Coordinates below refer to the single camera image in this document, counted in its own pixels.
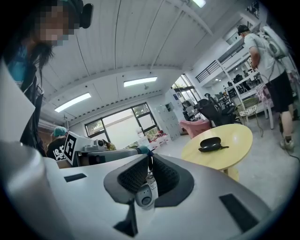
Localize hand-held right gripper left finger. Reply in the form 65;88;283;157
43;153;152;240

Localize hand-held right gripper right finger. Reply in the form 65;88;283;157
140;154;274;240

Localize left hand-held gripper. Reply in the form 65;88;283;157
63;131;143;166

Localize black glasses case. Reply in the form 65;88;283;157
198;137;229;153

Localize black framed window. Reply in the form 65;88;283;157
84;102;158;150

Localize grey lockers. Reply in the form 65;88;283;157
156;104;181;141

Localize round wooden table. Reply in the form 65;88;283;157
181;123;254;182

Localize pink armchair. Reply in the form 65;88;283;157
180;118;212;139

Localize black office chair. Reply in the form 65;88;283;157
198;98;238;128

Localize white long desk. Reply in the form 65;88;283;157
222;78;257;104

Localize person's body in black jacket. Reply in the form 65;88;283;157
0;0;94;158

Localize pink checkered table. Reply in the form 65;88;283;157
255;70;300;130

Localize black metal railing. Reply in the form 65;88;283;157
195;60;222;83

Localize white backpack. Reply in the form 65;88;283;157
255;25;290;60

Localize small white camera module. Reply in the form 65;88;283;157
135;184;158;210

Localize gold wire chair patterned cushion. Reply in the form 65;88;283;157
235;97;264;138

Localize black floor cable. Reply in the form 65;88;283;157
286;150;300;165

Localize black head-worn camera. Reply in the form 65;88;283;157
79;3;94;29

